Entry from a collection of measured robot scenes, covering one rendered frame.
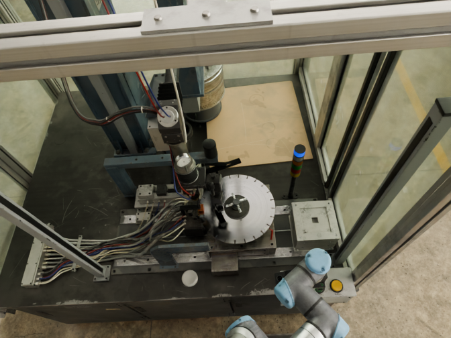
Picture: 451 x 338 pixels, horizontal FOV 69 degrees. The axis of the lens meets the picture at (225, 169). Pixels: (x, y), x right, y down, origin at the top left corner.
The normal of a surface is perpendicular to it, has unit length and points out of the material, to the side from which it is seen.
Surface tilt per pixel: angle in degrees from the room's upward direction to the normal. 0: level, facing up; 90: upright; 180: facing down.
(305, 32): 90
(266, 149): 0
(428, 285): 0
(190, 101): 90
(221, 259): 0
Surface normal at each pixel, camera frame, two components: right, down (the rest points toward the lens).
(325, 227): -0.07, -0.53
